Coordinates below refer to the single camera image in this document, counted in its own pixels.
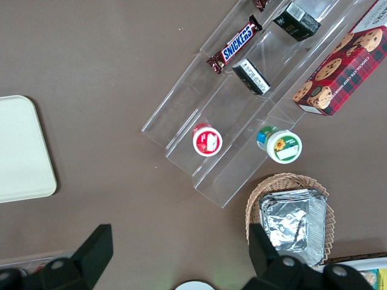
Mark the light wicker basket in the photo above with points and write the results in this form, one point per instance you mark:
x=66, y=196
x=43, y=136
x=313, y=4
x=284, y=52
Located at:
x=302, y=179

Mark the green lidded sunflower cup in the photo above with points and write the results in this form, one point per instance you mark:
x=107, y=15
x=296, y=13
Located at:
x=284, y=148

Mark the clear acrylic tiered shelf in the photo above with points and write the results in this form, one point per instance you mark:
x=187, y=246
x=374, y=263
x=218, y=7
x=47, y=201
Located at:
x=187, y=99

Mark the cream rectangular tray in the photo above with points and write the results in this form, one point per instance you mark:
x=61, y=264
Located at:
x=21, y=151

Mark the white plastic snack bin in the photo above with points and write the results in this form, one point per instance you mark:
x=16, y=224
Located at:
x=356, y=265

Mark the red lidded yogurt cup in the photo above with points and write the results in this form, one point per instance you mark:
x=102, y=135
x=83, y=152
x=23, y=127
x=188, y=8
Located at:
x=207, y=141

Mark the red chocolate chip cookie box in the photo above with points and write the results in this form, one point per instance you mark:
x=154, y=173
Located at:
x=344, y=69

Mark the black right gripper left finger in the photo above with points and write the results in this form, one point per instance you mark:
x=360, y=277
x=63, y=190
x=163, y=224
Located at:
x=90, y=256

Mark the large clear cracker bag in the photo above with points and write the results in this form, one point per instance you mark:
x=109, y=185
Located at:
x=369, y=278

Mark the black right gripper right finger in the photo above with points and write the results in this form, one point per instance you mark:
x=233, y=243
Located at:
x=266, y=259

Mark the yellow snack packet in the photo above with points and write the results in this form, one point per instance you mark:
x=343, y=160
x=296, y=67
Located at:
x=382, y=279

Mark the small black carton box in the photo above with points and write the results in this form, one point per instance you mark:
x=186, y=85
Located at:
x=297, y=22
x=252, y=77

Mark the Snickers chocolate bar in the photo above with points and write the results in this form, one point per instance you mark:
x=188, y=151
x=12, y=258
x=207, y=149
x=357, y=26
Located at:
x=260, y=4
x=237, y=45

